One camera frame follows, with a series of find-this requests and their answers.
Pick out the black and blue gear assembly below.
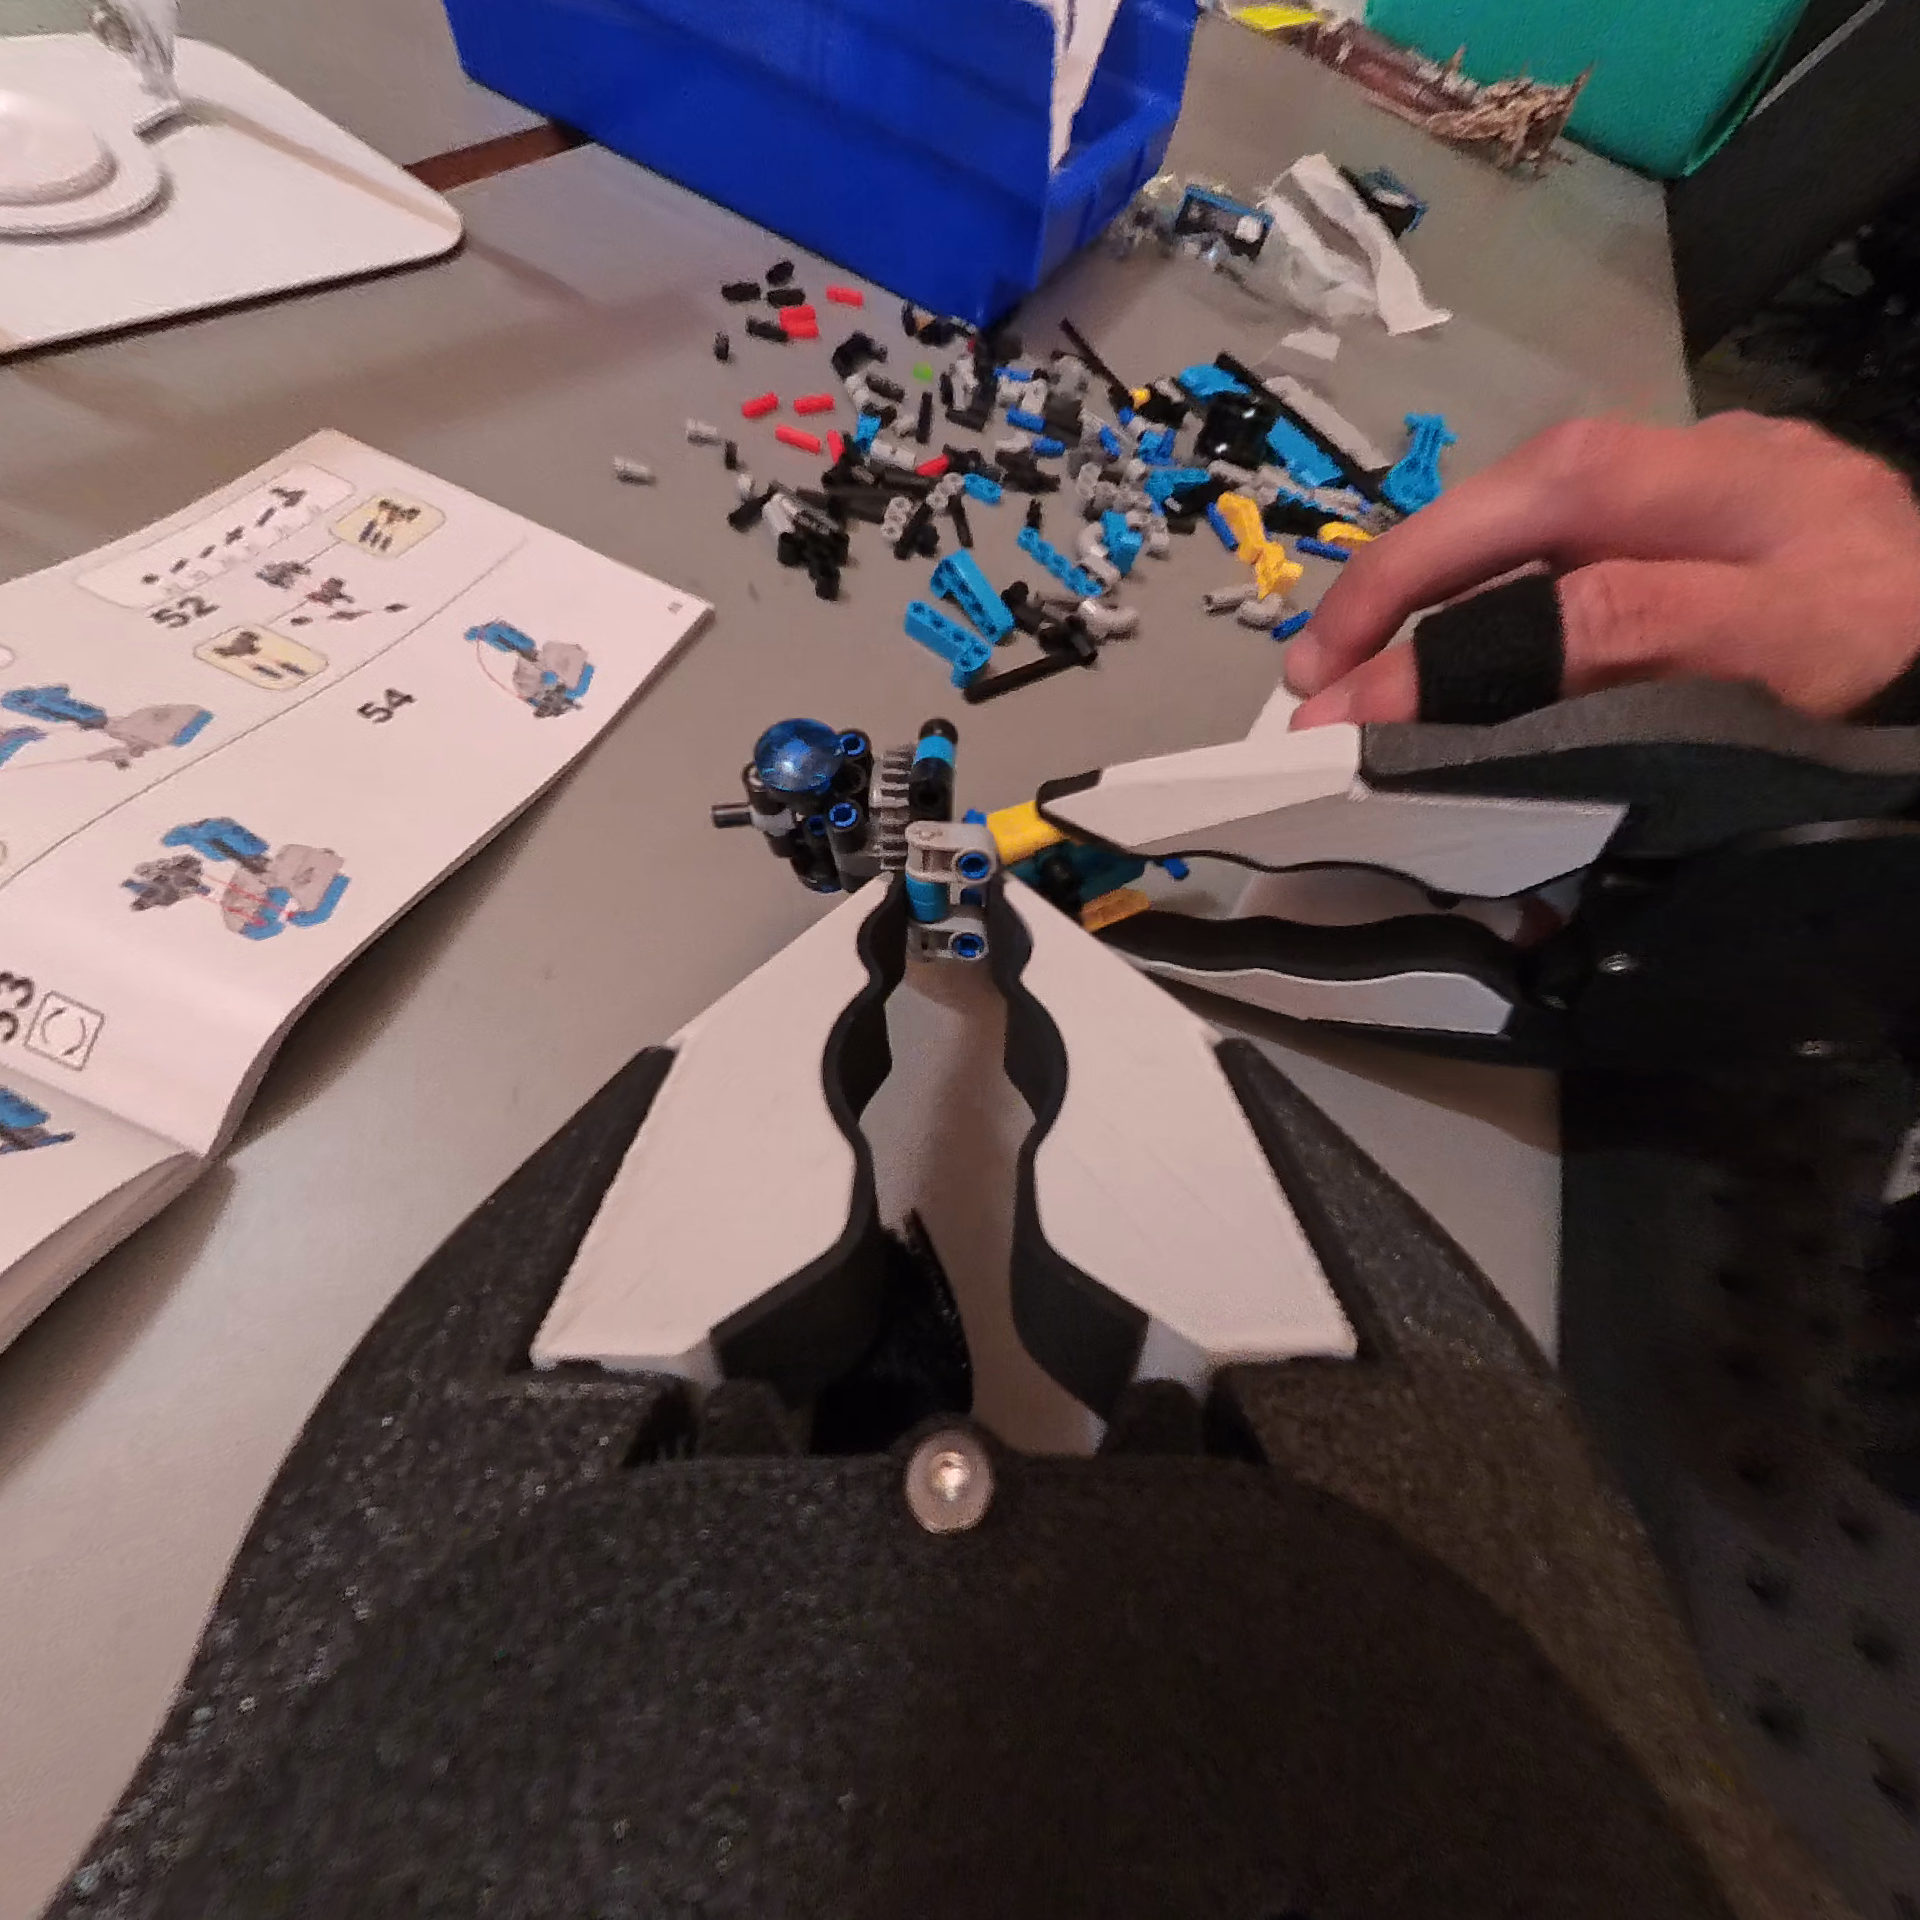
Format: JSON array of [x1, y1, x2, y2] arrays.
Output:
[[714, 720, 1000, 963]]

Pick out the grey desk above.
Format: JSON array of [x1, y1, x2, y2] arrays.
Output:
[[0, 17, 1704, 1891]]

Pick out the crumpled clear plastic wrappers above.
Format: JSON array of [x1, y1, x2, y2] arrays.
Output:
[[1049, 0, 1130, 172]]

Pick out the person's right hand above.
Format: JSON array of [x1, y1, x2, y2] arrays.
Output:
[[1283, 408, 1920, 734]]

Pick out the open instruction booklet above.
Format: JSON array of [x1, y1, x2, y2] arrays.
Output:
[[0, 429, 714, 1352]]

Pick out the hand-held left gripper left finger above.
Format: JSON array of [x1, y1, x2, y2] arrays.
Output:
[[534, 877, 915, 1376]]

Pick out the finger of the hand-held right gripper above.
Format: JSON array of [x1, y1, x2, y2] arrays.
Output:
[[1099, 909, 1529, 1038], [1036, 678, 1634, 909]]

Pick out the torn white paper bag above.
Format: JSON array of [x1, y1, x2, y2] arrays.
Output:
[[1258, 147, 1457, 339]]

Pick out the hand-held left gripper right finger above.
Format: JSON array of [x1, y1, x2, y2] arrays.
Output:
[[988, 877, 1363, 1422]]

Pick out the blue plastic bin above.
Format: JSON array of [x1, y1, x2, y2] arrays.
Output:
[[441, 0, 1199, 324]]

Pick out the yellow and blue brick assembly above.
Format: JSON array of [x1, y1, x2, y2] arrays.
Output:
[[982, 795, 1198, 936]]

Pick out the teal felt bag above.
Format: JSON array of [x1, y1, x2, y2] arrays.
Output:
[[1363, 0, 1819, 180]]

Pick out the small blue printed packet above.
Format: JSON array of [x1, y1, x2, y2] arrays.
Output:
[[1178, 180, 1279, 259]]

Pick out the brown patterned box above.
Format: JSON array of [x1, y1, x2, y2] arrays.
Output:
[[1292, 12, 1591, 172]]

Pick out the pile of loose building pieces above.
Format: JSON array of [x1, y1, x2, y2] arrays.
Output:
[[613, 259, 1462, 706]]

